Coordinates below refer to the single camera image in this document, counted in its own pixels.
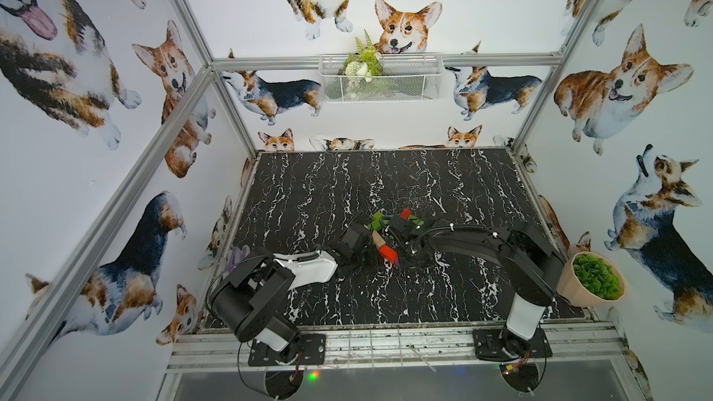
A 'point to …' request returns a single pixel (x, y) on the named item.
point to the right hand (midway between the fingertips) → (406, 265)
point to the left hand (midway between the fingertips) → (385, 254)
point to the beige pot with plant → (588, 280)
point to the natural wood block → (378, 239)
